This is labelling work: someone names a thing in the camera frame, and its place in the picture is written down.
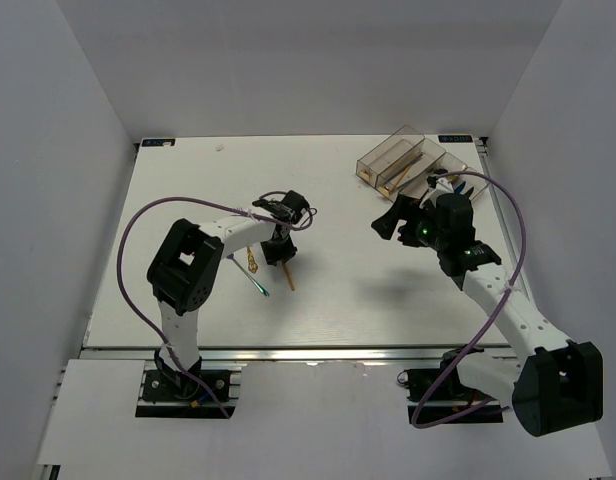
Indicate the gold ornate fork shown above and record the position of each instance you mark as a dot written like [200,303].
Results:
[252,263]

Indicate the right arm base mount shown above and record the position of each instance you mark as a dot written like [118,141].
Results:
[447,400]

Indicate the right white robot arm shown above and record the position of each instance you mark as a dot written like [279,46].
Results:
[557,383]

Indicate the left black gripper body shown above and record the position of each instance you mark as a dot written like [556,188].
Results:
[277,250]

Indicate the clear compartment organizer tray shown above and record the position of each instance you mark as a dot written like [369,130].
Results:
[402,162]

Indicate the blue table label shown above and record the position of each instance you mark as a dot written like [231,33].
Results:
[152,142]
[455,138]

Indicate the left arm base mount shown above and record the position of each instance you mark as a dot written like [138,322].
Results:
[159,398]

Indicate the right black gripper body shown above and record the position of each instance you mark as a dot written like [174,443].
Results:
[419,229]

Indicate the left blue table label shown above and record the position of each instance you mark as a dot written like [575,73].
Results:
[152,142]

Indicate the iridescent rainbow fork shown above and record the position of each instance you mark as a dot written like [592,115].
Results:
[249,276]

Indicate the blue knife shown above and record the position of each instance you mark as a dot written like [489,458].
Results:
[459,187]

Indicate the blue grey chopstick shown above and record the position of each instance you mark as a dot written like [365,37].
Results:
[405,171]

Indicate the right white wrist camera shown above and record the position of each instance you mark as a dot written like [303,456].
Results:
[437,186]

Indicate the right blue table label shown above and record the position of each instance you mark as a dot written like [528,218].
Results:
[455,138]

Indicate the gold chopstick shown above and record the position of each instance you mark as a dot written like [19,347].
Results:
[288,277]
[390,187]

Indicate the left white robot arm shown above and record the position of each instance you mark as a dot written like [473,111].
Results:
[184,270]

